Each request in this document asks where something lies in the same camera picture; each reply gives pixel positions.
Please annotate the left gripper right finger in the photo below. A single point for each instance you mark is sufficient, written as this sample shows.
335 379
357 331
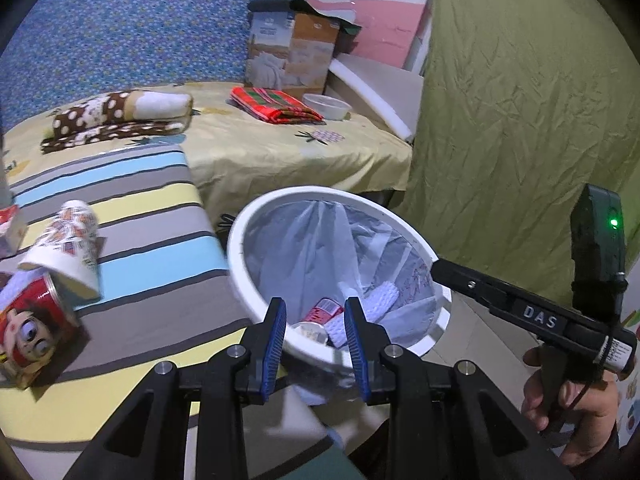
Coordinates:
365 341

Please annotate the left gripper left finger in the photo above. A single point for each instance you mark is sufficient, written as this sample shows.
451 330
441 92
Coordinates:
265 342

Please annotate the patterned paper cup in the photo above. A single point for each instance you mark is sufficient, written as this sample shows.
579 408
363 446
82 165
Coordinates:
68 249

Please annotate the red cartoon drink can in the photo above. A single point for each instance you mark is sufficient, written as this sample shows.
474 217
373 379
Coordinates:
32 328

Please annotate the strawberry milk carton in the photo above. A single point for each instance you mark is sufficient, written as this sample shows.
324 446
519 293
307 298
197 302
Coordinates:
13 228

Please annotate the translucent trash bag liner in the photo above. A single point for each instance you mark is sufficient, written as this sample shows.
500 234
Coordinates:
319 365

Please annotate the white round trash bin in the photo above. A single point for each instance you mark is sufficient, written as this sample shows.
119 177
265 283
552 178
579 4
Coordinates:
308 242

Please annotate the right hand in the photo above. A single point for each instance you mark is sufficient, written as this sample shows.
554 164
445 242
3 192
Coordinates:
596 408

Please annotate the red item in bin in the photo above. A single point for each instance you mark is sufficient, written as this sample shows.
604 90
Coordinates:
323 311

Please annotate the striped tablecloth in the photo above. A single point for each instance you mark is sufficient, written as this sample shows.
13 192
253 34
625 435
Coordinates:
165 295

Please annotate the white plastic bowl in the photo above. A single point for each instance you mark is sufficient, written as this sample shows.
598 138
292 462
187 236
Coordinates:
326 106

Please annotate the red plaid folded cloth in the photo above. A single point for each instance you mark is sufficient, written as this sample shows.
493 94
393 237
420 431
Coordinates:
274 106

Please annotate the white foam board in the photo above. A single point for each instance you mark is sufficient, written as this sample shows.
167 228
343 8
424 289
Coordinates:
389 96

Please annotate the green curtain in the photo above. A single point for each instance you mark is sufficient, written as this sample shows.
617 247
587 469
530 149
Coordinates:
524 102

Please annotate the brown polka dot blanket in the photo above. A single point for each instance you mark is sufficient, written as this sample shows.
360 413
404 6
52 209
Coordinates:
118 115

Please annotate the cardboard bedding box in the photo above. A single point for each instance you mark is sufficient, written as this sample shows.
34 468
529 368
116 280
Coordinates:
291 45

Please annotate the blue floral headboard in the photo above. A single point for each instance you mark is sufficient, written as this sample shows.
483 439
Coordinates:
68 50

